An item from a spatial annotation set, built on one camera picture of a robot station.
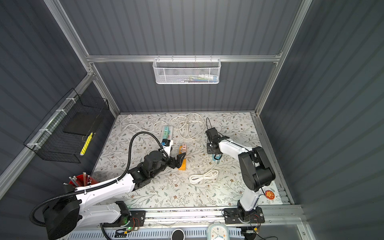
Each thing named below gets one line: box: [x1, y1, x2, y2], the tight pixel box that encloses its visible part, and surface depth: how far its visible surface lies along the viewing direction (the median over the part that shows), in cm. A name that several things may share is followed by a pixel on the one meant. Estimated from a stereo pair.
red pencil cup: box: [69, 174, 100, 189], surface depth 74 cm
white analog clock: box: [206, 221, 230, 240], surface depth 69 cm
